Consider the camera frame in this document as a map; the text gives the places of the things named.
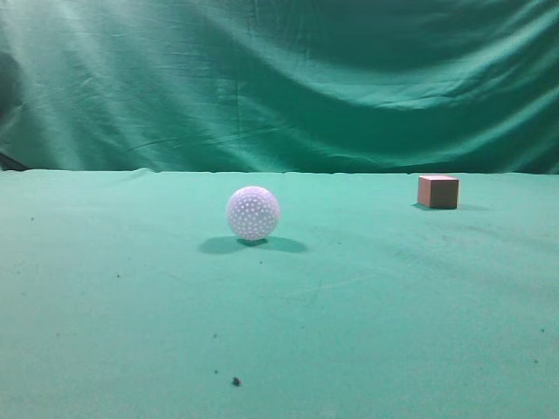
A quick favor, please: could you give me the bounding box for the brown wooden cube block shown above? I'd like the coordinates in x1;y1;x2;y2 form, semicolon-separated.
417;175;459;210

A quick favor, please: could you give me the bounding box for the white dimpled golf ball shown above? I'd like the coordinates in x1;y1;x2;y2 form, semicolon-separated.
225;186;280;241

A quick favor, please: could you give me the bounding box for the green table cloth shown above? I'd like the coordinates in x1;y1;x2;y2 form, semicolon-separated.
1;169;558;418

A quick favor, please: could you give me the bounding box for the green backdrop cloth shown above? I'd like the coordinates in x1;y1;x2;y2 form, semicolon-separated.
1;1;558;174

